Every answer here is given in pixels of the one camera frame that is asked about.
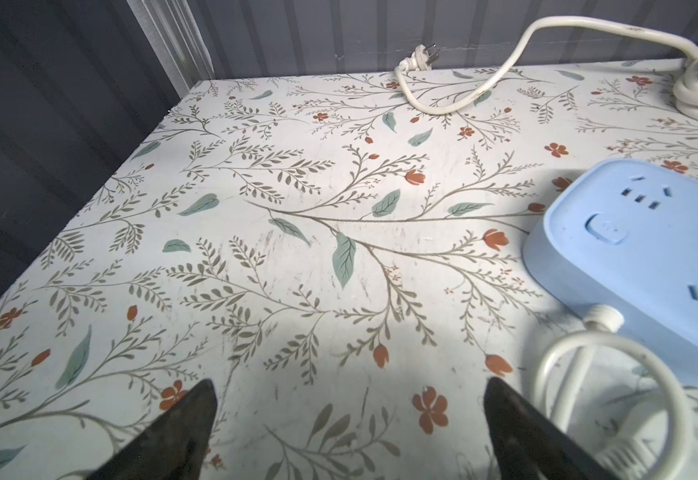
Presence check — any light blue round power strip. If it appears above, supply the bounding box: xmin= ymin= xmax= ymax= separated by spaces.
xmin=522 ymin=159 xmax=698 ymax=388

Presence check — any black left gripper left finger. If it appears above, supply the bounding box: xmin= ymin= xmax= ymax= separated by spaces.
xmin=87 ymin=379 xmax=217 ymax=480

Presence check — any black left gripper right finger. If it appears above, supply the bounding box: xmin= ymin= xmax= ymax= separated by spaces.
xmin=483 ymin=377 xmax=615 ymax=479

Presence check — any white power strip cable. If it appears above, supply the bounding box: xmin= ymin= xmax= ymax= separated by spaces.
xmin=393 ymin=16 xmax=698 ymax=480

